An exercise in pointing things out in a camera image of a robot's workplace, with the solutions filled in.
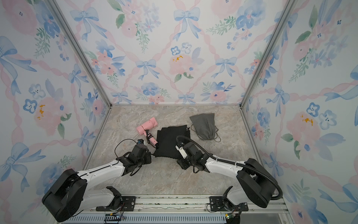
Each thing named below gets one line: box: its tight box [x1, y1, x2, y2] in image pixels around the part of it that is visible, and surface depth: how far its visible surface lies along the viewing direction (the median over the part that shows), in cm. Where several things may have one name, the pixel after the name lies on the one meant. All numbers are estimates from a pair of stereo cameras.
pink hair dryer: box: [136, 117, 159, 147], surface depth 100 cm
